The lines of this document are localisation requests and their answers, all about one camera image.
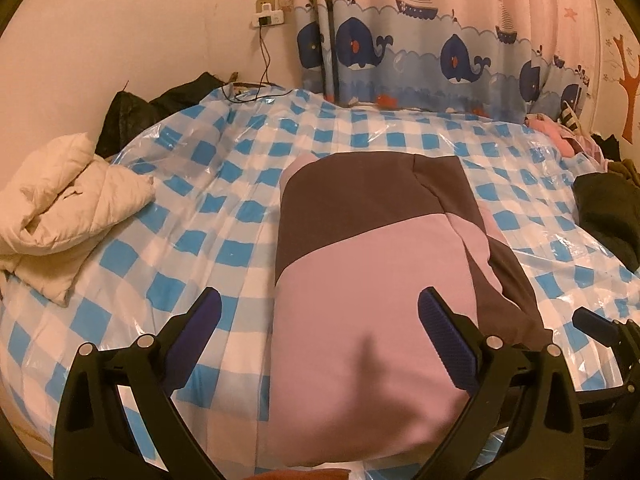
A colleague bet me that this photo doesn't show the black jacket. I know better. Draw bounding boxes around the black jacket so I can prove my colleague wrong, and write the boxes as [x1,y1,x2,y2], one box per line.
[95,71,236,159]

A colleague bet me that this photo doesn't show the black white striped cloth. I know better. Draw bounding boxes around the black white striped cloth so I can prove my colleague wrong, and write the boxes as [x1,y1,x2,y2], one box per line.
[557,100,585,133]

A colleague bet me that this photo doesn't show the blue white checked bed cover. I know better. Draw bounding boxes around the blue white checked bed cover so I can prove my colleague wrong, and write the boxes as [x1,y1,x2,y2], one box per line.
[0,85,640,480]

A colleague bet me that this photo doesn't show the pink blue whale print curtain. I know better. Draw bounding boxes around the pink blue whale print curtain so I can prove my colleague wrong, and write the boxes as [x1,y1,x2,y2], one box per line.
[292,0,599,122]

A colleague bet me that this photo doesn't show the dark green clothing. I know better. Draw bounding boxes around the dark green clothing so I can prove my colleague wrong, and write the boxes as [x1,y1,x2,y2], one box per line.
[571,132,640,272]

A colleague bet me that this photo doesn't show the white wall socket with charger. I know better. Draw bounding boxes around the white wall socket with charger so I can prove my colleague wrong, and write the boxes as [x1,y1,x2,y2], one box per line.
[251,0,287,29]

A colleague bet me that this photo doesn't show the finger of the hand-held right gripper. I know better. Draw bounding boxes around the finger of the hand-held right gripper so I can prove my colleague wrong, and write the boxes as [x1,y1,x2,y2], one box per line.
[571,307,624,348]

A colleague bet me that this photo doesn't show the pink and brown hoodie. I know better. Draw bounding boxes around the pink and brown hoodie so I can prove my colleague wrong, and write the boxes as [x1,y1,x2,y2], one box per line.
[265,152,549,473]

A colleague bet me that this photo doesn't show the red tree wall sticker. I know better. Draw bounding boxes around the red tree wall sticker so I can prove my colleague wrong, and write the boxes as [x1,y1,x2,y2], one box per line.
[612,34,640,144]

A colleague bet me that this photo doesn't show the cream padded jacket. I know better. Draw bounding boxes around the cream padded jacket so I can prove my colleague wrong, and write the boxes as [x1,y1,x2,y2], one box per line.
[0,132,156,308]

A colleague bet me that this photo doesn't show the pink clothing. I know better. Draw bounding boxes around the pink clothing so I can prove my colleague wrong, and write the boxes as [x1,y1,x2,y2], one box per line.
[525,114,604,162]

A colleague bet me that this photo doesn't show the black charger cable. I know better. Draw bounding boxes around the black charger cable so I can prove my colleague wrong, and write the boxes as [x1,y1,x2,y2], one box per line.
[220,25,274,104]

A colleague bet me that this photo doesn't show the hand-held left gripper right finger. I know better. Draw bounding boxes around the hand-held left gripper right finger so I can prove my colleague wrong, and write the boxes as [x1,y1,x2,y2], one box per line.
[417,287,587,480]

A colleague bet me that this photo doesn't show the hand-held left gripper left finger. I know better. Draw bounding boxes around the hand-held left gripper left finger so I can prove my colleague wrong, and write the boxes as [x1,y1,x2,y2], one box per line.
[54,287,226,480]

